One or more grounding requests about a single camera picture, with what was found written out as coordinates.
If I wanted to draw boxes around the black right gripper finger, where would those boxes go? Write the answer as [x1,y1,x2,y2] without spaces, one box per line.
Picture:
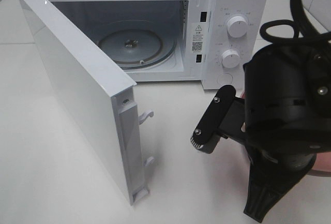
[244,150,301,223]

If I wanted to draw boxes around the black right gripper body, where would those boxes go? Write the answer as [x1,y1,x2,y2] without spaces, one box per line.
[244,44,330,172]

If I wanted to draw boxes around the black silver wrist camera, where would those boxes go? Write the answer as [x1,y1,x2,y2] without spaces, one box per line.
[190,85,245,154]

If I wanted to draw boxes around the round white door button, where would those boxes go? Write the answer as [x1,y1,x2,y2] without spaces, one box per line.
[217,73,233,86]

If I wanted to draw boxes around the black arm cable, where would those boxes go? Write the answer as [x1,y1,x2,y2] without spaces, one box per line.
[259,0,331,44]

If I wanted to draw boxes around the pink round plate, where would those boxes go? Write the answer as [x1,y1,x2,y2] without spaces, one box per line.
[241,91,330,177]

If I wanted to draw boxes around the upper white power knob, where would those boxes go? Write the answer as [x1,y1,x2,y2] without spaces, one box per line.
[227,14,248,38]

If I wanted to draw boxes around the lower white timer knob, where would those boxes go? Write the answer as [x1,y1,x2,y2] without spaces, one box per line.
[221,49,240,69]

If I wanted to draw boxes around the white microwave door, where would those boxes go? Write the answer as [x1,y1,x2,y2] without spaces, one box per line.
[19,0,154,204]

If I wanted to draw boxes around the glass microwave turntable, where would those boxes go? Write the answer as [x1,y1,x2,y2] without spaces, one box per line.
[98,28,177,70]

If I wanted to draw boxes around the white microwave oven body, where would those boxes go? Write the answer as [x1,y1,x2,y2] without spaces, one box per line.
[49,0,266,89]

